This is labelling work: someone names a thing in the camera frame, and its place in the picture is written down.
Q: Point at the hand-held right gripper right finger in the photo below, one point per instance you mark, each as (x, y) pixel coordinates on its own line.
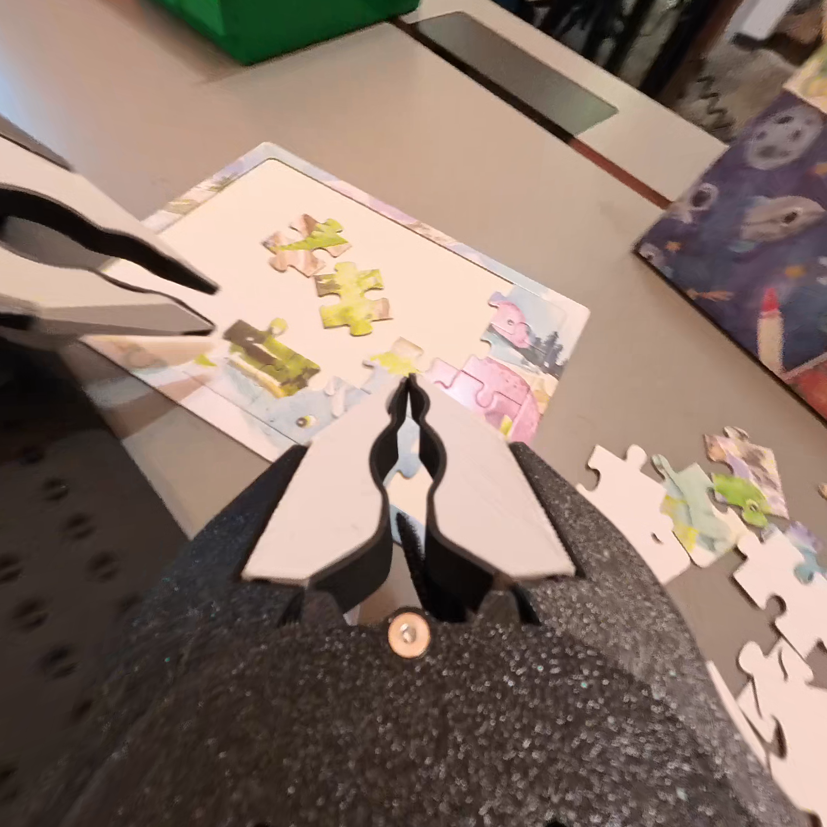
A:
(497, 504)

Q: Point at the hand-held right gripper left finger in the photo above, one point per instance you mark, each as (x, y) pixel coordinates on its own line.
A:
(316, 510)

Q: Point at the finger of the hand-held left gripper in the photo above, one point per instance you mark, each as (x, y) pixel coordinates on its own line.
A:
(64, 187)
(64, 297)

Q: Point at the blue dinosaur head puzzle piece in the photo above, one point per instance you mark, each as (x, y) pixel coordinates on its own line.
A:
(303, 420)

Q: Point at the joined printed puzzle pieces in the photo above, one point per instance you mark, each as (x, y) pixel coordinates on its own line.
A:
(478, 387)

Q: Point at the green dark-spotted puzzle piece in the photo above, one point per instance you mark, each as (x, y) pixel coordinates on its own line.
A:
(294, 375)

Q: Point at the dark tree puzzle piece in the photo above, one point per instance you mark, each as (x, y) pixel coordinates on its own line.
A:
(249, 342)

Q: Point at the pink corner puzzle piece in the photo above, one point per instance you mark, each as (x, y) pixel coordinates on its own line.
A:
(517, 323)

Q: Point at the green printed puzzle piece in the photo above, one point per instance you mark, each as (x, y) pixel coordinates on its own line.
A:
(352, 300)

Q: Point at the green striped puzzle piece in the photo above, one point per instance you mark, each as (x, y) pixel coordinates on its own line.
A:
(303, 245)

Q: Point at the landscape jigsaw puzzle board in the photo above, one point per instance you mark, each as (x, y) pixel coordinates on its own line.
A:
(420, 271)

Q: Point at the pile of puzzle pieces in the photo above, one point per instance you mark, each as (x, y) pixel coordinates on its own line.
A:
(775, 581)

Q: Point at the grey desk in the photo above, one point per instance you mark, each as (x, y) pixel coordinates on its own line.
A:
(517, 213)

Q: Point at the adjacent white desk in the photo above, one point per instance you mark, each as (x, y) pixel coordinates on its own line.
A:
(614, 129)

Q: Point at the dark grey desk panel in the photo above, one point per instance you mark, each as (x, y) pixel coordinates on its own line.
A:
(517, 71)

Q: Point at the green plastic bin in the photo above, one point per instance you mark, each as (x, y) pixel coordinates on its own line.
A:
(291, 26)

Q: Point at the printed jigsaw puzzle box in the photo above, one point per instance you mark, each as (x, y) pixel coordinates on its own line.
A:
(743, 258)

